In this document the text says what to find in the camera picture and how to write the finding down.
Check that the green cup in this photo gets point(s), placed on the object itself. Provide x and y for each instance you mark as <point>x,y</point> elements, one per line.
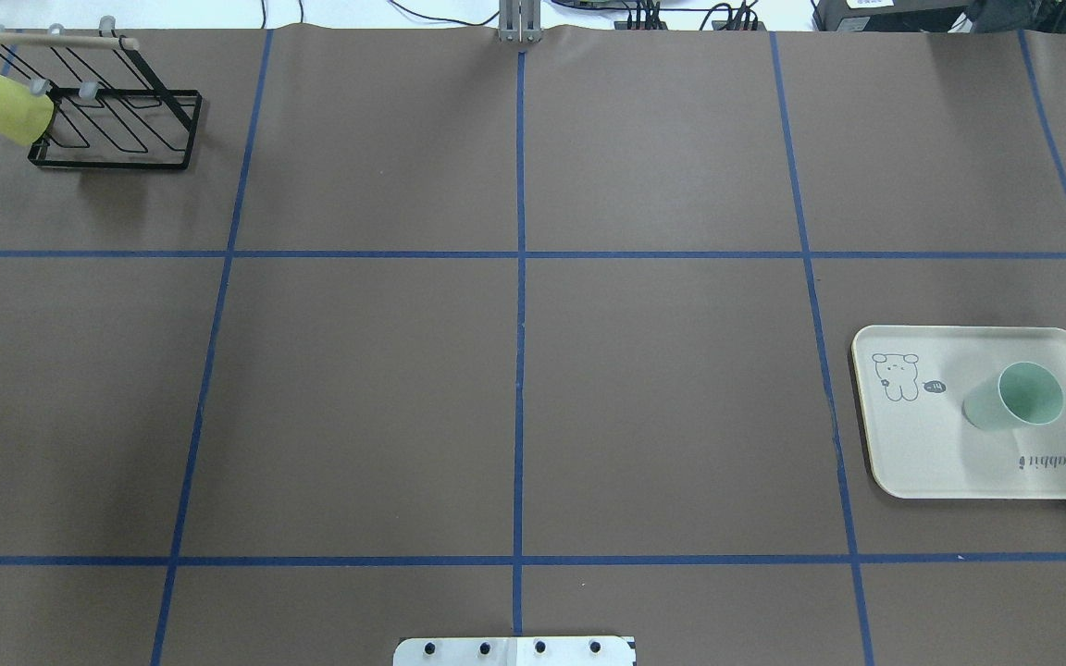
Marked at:
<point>1023,394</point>

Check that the cream rabbit tray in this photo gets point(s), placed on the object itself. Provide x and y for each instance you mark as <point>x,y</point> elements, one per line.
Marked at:
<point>912,381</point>

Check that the yellow cup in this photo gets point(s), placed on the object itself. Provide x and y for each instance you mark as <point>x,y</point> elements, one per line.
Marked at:
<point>24,115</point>

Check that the black power box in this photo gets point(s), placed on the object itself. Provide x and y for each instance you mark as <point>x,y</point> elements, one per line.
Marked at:
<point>887,16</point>

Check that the aluminium frame post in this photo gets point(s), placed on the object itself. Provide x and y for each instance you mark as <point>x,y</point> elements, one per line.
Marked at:
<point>519,21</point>

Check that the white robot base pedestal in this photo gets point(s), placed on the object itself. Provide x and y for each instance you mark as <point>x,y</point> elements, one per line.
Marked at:
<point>517,650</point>

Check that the black wire cup rack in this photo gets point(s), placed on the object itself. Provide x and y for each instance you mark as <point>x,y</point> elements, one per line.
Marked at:
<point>112,110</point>

